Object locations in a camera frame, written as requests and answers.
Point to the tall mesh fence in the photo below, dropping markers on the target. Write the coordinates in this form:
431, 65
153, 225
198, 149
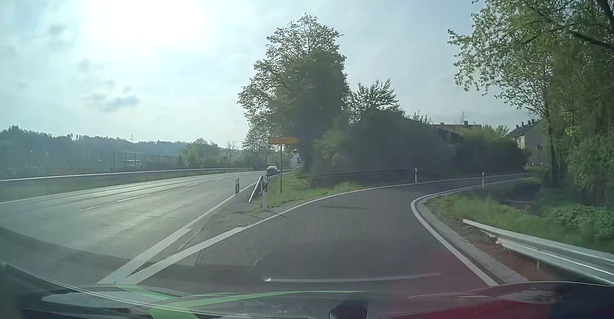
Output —
96, 160

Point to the grass verge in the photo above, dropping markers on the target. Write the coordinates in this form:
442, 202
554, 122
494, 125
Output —
508, 218
307, 187

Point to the road markings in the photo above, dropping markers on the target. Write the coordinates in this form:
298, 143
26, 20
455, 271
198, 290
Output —
165, 247

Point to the row of trees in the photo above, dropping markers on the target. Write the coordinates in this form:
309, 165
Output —
566, 69

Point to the grey house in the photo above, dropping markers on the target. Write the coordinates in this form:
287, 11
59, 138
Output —
527, 136

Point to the yellow road sign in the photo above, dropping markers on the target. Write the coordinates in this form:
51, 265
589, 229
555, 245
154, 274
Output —
282, 141

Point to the dark car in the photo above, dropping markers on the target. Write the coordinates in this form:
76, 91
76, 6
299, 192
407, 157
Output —
272, 169

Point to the grey asphalt road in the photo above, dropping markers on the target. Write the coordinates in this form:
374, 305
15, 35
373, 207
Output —
345, 232

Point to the cobbled strip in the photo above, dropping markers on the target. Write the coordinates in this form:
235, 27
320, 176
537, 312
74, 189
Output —
467, 249

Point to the grey metal guard rail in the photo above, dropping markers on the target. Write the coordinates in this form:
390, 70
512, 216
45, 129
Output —
261, 184
551, 252

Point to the car's own bonnet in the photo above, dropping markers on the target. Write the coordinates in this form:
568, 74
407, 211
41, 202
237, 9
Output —
288, 304

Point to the building with dark roof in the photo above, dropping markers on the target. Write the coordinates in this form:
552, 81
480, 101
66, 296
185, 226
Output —
453, 129

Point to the wooded hill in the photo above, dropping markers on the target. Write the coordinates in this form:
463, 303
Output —
72, 148

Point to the dark green bushes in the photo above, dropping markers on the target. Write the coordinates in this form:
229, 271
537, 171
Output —
398, 146

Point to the tall leafy tree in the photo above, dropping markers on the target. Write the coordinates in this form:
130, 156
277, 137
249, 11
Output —
297, 93

